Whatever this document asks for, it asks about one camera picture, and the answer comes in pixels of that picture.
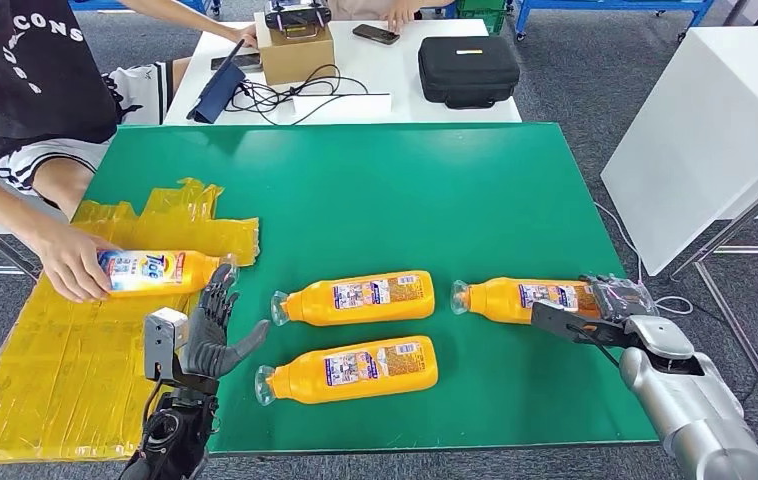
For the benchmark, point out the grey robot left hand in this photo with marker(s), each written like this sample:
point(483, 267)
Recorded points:
point(207, 351)

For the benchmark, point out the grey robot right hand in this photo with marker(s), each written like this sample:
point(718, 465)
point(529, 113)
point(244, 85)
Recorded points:
point(621, 298)

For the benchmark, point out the orange detergent bottle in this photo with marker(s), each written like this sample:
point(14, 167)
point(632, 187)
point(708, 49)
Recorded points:
point(498, 309)
point(160, 275)
point(366, 313)
point(352, 391)

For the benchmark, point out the black smartphone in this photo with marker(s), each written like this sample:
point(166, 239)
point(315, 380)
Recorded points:
point(376, 34)

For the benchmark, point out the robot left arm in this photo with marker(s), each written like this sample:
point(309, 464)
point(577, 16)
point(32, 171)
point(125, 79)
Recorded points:
point(174, 430)

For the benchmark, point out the yellow taped cardboard sheet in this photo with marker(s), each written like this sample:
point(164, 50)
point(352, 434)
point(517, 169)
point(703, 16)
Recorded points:
point(54, 397)

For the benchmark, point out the white cabinet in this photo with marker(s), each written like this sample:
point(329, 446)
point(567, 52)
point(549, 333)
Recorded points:
point(704, 132)

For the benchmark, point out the navy blue pouch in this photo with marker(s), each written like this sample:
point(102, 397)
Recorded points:
point(218, 93)

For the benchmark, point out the black carrying case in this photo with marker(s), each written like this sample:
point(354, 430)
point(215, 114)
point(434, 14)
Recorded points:
point(468, 73)

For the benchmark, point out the white flat box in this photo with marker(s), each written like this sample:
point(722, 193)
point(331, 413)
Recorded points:
point(342, 108)

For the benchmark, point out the dark flat tablet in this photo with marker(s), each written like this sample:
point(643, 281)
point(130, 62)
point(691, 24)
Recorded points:
point(254, 61)

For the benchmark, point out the cardboard box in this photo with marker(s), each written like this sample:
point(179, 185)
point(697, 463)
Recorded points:
point(296, 60)

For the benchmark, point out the green plastic crate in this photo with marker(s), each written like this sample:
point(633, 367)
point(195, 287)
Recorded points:
point(485, 10)

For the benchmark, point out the white desk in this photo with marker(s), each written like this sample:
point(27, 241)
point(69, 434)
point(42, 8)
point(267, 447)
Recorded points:
point(379, 73)

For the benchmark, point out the person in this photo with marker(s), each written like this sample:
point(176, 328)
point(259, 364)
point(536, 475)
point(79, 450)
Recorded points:
point(21, 66)
point(207, 23)
point(399, 10)

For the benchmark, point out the black controller device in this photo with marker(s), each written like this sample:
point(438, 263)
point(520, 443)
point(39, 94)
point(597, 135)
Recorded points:
point(296, 13)

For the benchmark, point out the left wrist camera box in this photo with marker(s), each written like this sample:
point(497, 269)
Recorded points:
point(164, 341)

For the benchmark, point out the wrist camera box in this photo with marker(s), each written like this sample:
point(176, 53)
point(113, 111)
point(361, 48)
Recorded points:
point(164, 341)
point(564, 321)

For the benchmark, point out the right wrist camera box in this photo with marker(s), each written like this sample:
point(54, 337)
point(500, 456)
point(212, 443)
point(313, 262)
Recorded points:
point(564, 321)

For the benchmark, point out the metal stand frame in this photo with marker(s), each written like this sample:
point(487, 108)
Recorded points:
point(737, 331)

